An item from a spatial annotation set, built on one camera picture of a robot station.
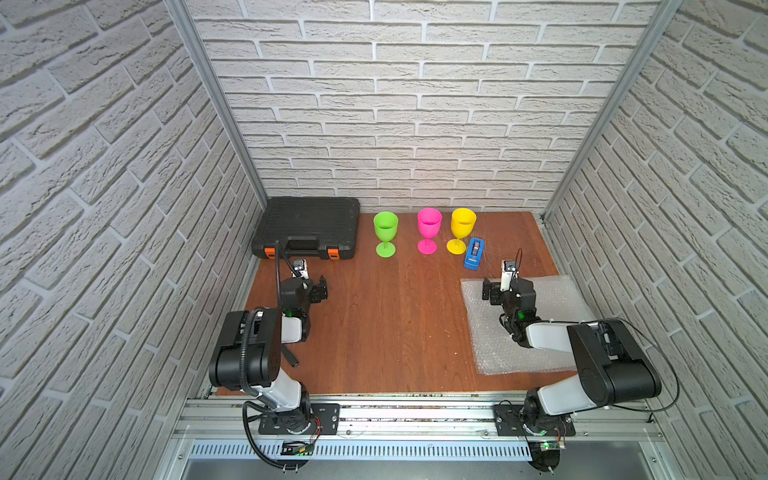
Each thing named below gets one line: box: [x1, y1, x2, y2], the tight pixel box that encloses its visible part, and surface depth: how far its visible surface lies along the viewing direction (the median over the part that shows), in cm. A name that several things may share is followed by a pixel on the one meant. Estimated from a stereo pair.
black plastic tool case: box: [251, 196, 361, 260], surface depth 111 cm
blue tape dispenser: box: [464, 238, 484, 271], surface depth 105 cm
